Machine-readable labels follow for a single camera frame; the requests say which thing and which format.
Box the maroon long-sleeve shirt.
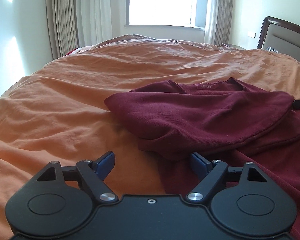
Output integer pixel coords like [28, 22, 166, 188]
[104, 78, 300, 239]

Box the orange duvet cover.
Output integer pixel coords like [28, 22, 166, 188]
[0, 35, 300, 239]

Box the dark wood padded headboard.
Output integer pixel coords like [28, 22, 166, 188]
[257, 16, 300, 62]

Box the right beige curtain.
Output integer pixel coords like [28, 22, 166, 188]
[204, 0, 234, 46]

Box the beige curtain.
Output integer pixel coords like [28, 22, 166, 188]
[204, 0, 234, 46]
[46, 0, 113, 60]

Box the bright window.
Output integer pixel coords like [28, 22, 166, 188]
[126, 0, 208, 28]

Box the left beige curtain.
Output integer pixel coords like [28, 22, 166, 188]
[46, 0, 113, 60]

